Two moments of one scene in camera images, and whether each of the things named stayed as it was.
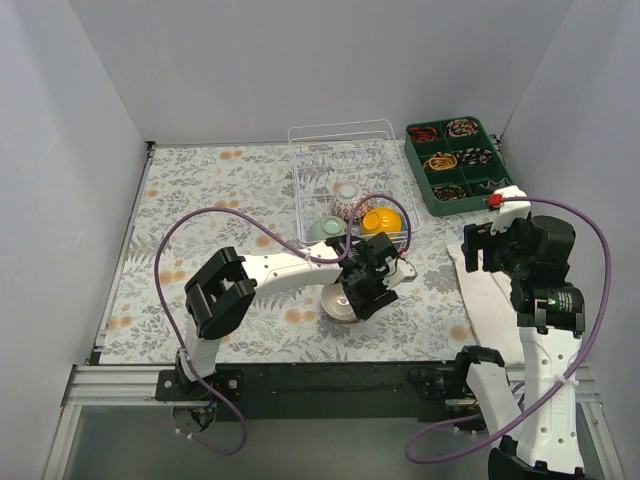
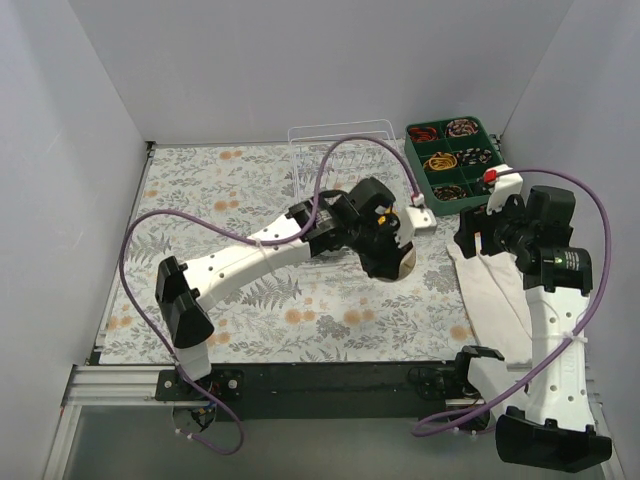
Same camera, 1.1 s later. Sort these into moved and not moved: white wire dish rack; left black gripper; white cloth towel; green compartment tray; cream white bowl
Moved: cream white bowl; left black gripper
Not moved: white cloth towel; green compartment tray; white wire dish rack
